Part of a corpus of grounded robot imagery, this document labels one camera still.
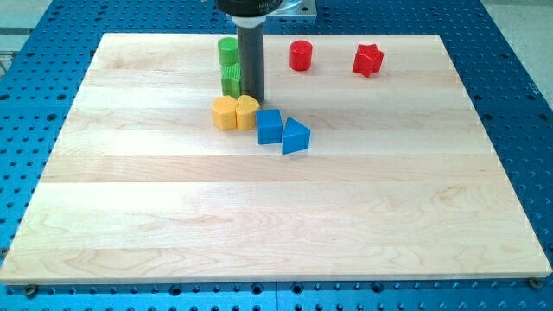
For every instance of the left board clamp screw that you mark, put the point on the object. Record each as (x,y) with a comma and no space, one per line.
(30,290)

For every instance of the yellow heart block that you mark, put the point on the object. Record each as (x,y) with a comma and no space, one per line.
(246,112)

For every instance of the right board clamp screw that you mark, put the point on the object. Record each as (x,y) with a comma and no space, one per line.
(535,283)

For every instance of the black robot arm flange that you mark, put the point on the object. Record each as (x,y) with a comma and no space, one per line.
(248,8)

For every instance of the blue cube block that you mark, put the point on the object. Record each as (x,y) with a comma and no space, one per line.
(269,126)

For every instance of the yellow pentagon block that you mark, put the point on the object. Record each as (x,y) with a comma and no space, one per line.
(223,111)

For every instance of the green cylinder block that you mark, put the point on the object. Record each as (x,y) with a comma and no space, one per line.
(228,51)

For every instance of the blue triangle block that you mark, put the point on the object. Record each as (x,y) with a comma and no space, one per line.
(296,136)

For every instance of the board clamp screw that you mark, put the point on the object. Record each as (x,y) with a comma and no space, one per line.
(535,283)
(30,290)

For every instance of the red cylinder block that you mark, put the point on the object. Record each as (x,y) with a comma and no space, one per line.
(300,55)

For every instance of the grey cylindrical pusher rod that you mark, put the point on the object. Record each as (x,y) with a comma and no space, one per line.
(251,55)

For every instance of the silver metal mounting plate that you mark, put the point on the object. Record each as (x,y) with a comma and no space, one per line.
(289,9)

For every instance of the red star block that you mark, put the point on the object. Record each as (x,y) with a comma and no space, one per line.
(368,59)

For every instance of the green star block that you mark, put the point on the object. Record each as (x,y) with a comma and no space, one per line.
(231,80)

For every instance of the light wooden board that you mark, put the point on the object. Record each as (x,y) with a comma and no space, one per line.
(400,180)

